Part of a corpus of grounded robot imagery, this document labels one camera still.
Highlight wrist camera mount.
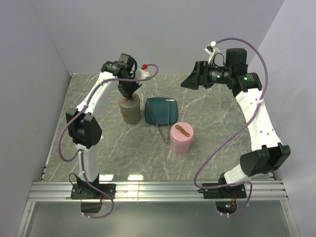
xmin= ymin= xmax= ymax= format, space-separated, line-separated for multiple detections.
xmin=135 ymin=64 xmax=150 ymax=80
xmin=204 ymin=41 xmax=221 ymax=67

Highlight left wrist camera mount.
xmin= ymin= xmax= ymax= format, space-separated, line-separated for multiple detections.
xmin=135 ymin=64 xmax=150 ymax=80

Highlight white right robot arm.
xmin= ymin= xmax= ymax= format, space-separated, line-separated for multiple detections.
xmin=181 ymin=45 xmax=291 ymax=198

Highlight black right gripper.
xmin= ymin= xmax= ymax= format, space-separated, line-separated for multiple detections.
xmin=181 ymin=61 xmax=232 ymax=90

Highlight grey plastic cup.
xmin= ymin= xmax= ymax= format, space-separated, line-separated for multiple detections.
xmin=119 ymin=104 xmax=142 ymax=124

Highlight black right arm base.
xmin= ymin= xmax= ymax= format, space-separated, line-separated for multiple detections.
xmin=198 ymin=184 xmax=247 ymax=199

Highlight teal square plate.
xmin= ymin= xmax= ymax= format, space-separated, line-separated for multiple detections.
xmin=144 ymin=97 xmax=178 ymax=126

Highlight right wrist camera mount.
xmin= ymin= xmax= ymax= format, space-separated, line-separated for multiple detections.
xmin=204 ymin=41 xmax=221 ymax=67

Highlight metal food tongs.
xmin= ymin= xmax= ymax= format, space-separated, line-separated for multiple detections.
xmin=145 ymin=97 xmax=170 ymax=144

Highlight grey cup lid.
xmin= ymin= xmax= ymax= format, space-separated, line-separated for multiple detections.
xmin=118 ymin=93 xmax=140 ymax=111

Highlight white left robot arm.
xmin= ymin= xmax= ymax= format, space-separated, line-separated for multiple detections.
xmin=66 ymin=53 xmax=150 ymax=198

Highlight pink cup lid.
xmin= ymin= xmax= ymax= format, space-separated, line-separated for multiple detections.
xmin=170 ymin=122 xmax=194 ymax=144

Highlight pink plastic cup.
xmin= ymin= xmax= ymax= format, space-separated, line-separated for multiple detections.
xmin=169 ymin=135 xmax=193 ymax=155

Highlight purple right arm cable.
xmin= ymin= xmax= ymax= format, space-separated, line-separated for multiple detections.
xmin=194 ymin=37 xmax=269 ymax=218

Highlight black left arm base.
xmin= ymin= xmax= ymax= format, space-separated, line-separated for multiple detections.
xmin=70 ymin=182 xmax=116 ymax=214

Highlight aluminium rail frame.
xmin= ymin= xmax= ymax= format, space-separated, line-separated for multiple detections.
xmin=14 ymin=74 xmax=301 ymax=237

